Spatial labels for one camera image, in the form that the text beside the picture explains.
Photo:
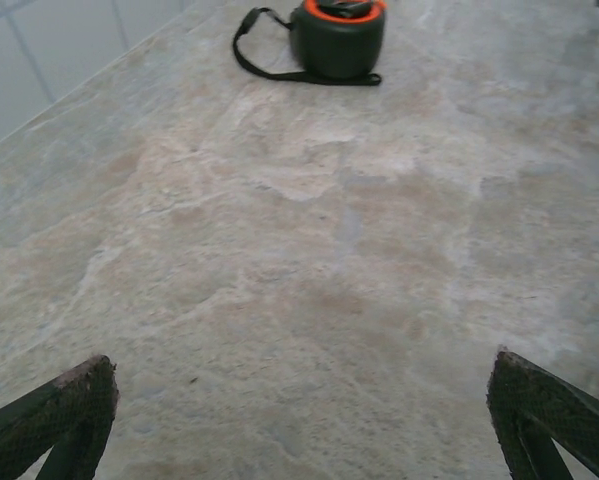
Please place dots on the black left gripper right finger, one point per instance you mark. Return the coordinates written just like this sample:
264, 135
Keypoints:
539, 410

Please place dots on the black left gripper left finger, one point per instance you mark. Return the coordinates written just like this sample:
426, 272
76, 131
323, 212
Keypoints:
69, 420

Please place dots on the orange and black tape measure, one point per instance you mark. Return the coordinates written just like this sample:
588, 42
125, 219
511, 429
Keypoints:
339, 45

